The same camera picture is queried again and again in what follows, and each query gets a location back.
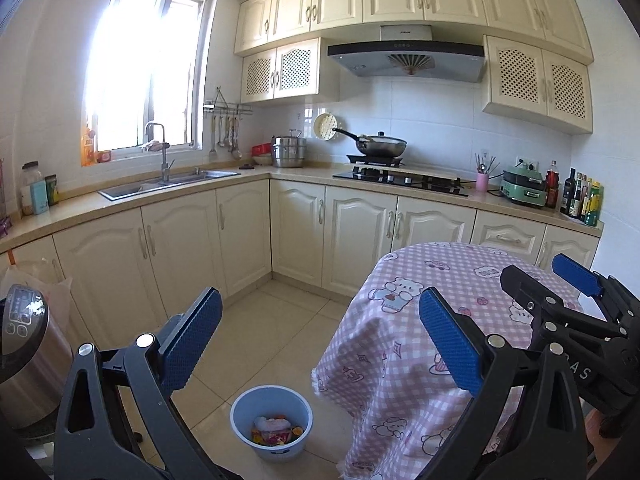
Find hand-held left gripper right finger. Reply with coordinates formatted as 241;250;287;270
419;287;588;480

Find stainless steel appliance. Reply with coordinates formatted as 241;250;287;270
0;284;73;428

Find dark glass bottle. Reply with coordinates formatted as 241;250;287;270
561;167;577;216

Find stainless steel steamer pot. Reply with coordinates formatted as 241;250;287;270
271;130;307;168

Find stainless steel sink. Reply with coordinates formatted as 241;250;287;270
97;170;241;201

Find white lid plastic jar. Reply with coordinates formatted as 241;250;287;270
21;161;48;216

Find cream lattice door cabinet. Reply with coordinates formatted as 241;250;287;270
481;35;594;135
240;37;341;106

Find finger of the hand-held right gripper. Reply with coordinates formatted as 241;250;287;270
551;254;640;333
500;264;632;358

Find cream lower kitchen cabinets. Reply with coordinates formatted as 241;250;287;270
0;180;601;356

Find steel kitchen faucet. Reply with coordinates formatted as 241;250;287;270
145;121;176;184

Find light blue plastic bucket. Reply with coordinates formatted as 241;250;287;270
230;385;314;462

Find green electric cooker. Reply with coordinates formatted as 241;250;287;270
500;166;548;208

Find cream plastic colander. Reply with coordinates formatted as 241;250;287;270
313;112;339;142

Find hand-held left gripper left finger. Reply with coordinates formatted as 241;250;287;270
52;287;236;480

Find black gas stove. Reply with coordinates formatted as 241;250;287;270
332;165;470;197

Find pink checked bear tablecloth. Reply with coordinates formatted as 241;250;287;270
311;241;583;480

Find metal wall utensil rack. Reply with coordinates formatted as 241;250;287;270
203;86;253;118

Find white plastic bag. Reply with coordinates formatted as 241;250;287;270
0;257;73;331

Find bunch of chopsticks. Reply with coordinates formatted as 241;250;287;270
474;152;501;176

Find steel frying pan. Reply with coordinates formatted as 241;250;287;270
332;127;408;157

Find beige kitchen countertop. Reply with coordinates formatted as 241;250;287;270
0;162;604;256

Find row of hanging utensils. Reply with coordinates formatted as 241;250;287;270
207;115;244;163

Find grey range hood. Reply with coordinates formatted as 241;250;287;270
327;25;487;83

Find cluster of condiment bottles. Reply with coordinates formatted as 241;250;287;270
572;172;593;221

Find teal carton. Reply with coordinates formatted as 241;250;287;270
30;180;50;215

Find red label sauce bottle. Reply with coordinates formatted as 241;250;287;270
545;161;560;209

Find orange bottle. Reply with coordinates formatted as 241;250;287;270
81;127;98;167

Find yellow green oil bottle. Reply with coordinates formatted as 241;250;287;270
584;181;603;227

